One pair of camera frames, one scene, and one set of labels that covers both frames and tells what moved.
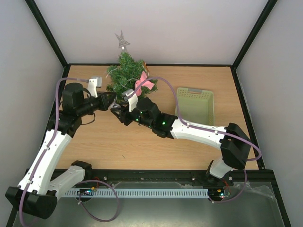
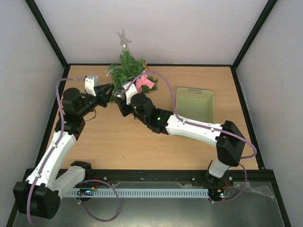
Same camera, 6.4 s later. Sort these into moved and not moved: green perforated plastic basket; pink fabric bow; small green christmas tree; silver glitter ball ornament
Moved: silver glitter ball ornament
Not moved: small green christmas tree; green perforated plastic basket; pink fabric bow
